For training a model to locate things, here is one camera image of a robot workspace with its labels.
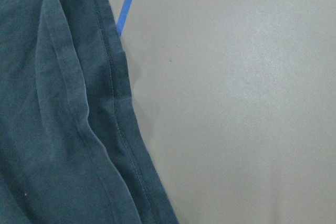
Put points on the black graphic t-shirt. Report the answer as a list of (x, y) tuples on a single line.
[(71, 149)]

